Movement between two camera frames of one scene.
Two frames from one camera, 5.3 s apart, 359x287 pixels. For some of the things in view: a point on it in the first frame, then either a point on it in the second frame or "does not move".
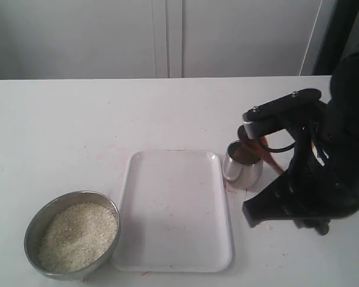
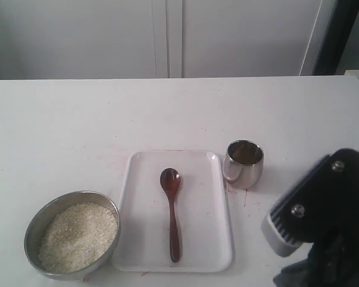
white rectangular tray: (172, 214) does not move
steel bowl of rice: (71, 235) does not move
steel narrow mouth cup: (243, 165) does not move
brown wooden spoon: (260, 145) to (171, 183)
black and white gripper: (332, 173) to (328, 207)
